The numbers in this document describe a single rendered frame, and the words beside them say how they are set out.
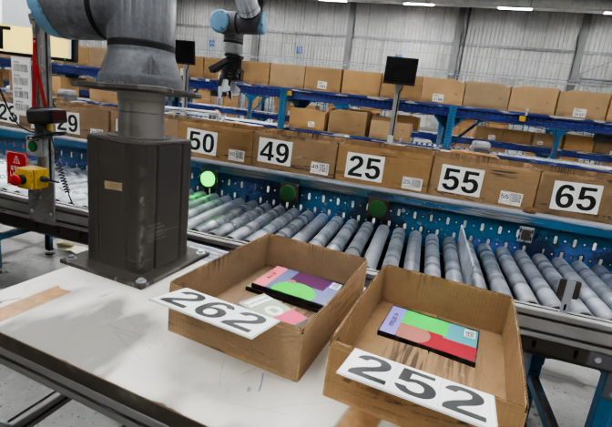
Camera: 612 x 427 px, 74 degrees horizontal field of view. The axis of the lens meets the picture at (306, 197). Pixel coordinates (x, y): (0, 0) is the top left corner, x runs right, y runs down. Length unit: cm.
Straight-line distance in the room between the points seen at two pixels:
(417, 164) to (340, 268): 80
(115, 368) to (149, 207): 39
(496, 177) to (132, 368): 142
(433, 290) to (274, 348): 43
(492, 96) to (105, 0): 564
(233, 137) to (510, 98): 491
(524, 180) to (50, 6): 159
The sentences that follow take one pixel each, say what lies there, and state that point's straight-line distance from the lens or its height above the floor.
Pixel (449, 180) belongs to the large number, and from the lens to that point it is 173.
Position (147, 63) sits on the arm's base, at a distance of 101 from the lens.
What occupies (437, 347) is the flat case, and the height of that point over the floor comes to 77.
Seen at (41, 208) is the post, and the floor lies 72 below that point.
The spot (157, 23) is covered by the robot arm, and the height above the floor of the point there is 134.
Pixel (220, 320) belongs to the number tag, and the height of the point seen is 87.
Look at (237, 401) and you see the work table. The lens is 70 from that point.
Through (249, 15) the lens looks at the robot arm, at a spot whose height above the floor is 151.
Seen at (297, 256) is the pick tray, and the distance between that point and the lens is 109.
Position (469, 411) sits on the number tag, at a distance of 59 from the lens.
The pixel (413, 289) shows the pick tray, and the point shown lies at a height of 80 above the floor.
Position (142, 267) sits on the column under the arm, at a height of 78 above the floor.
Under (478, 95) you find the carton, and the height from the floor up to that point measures 155.
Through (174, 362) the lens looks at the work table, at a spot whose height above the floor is 75.
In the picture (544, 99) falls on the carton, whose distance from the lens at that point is 640.
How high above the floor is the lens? 120
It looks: 13 degrees down
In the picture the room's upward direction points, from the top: 6 degrees clockwise
